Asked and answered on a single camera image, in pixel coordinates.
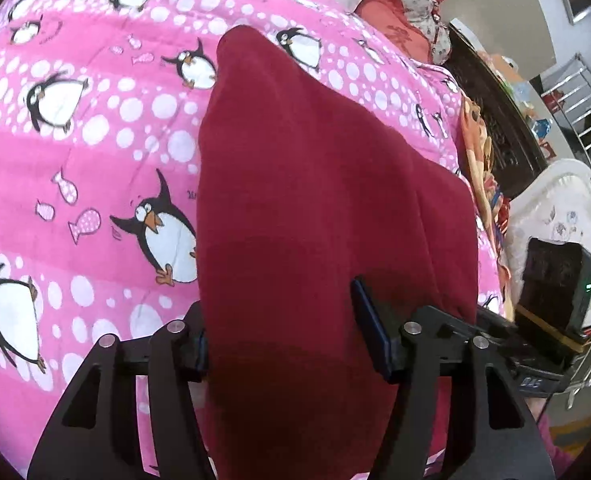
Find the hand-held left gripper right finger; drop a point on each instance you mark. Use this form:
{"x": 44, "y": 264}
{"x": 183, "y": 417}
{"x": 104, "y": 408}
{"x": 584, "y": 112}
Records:
{"x": 370, "y": 325}

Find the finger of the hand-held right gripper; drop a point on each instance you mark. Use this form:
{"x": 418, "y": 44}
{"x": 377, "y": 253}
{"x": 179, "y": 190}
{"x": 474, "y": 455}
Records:
{"x": 498, "y": 330}

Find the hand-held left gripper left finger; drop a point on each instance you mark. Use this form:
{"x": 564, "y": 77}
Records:
{"x": 195, "y": 347}

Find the maroon cloth garment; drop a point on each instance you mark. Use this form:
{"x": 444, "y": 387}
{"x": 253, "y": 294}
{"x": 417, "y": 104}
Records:
{"x": 315, "y": 200}

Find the white ornate chair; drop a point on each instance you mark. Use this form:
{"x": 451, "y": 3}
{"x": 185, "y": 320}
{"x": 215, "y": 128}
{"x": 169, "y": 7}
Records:
{"x": 565, "y": 205}

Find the orange printed blanket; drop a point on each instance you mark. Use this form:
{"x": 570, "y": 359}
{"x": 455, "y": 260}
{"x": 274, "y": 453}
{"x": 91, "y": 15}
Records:
{"x": 480, "y": 160}

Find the silver metal rack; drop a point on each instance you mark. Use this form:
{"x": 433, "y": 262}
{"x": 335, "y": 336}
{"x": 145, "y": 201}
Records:
{"x": 588, "y": 115}

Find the dark wooden headboard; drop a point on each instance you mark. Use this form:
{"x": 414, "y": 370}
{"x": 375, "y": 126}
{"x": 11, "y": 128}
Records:
{"x": 495, "y": 115}

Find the pink penguin print blanket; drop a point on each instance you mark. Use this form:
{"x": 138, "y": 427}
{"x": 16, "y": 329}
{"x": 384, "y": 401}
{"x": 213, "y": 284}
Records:
{"x": 100, "y": 125}

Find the red pillow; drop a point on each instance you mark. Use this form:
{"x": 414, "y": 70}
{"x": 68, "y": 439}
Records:
{"x": 393, "y": 20}

